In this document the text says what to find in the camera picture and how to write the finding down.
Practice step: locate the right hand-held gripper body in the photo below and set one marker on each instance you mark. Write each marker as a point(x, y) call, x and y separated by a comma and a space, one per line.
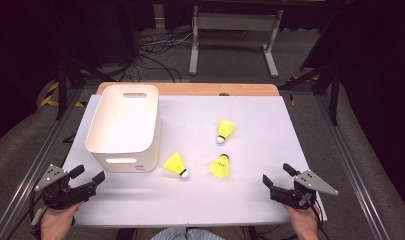
point(296, 198)

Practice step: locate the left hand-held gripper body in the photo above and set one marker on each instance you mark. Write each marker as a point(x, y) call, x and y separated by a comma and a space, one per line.
point(56, 196)

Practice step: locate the yellow shuttlecock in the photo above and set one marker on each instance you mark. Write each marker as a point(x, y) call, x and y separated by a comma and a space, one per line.
point(175, 164)
point(220, 168)
point(226, 128)

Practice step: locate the white plastic bin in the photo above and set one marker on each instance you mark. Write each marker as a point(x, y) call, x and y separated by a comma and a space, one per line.
point(123, 133)

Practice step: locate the person's right hand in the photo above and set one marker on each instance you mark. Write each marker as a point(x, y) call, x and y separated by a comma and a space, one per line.
point(305, 223)

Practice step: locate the person's left hand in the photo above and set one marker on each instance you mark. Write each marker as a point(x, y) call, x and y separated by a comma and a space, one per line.
point(56, 223)

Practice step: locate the yellow black floor tape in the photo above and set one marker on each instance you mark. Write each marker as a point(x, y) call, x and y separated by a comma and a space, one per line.
point(291, 99)
point(51, 88)

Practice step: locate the black metal stand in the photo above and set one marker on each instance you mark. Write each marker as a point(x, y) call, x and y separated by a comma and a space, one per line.
point(333, 96)

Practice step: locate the person's striped shirt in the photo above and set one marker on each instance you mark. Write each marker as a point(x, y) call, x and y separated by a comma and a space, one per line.
point(186, 235)

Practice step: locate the dark table grommet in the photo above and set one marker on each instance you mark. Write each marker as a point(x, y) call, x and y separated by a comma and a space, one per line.
point(224, 94)

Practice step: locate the aluminium rail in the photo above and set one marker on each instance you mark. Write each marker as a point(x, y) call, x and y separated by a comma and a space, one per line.
point(58, 133)
point(352, 166)

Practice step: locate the white metal stand frame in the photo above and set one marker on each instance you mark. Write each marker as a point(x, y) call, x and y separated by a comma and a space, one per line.
point(236, 21)

